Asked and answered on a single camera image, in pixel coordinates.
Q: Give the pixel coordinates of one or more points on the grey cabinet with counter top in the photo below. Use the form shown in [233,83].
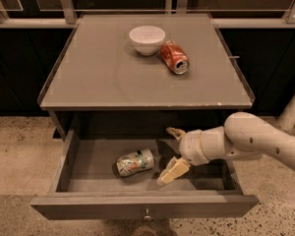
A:
[101,70]

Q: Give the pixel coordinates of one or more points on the metal railing frame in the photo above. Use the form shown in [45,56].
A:
[225,14]

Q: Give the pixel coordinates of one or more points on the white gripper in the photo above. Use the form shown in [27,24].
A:
[191,147]

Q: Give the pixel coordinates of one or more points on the red crushed soda can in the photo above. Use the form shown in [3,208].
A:
[174,57]

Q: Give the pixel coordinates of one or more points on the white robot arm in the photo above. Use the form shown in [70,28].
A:
[242,136]

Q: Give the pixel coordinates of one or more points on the white ceramic bowl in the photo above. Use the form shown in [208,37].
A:
[147,40]

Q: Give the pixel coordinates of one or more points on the metal drawer knob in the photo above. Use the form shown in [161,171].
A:
[147,216]

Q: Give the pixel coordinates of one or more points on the open grey top drawer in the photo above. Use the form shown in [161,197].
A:
[87,184]

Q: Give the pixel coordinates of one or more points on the green white 7up can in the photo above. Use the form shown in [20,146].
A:
[135,162]

